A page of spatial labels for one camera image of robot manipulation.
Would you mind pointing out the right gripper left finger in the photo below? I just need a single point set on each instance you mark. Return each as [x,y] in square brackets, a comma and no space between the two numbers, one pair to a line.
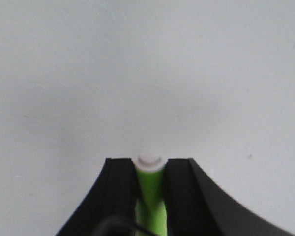
[114,193]

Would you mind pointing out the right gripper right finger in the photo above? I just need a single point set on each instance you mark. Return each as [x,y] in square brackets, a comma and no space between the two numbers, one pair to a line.
[197,206]

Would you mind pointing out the green highlighter pen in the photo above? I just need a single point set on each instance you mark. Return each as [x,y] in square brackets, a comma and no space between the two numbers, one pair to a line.
[150,208]

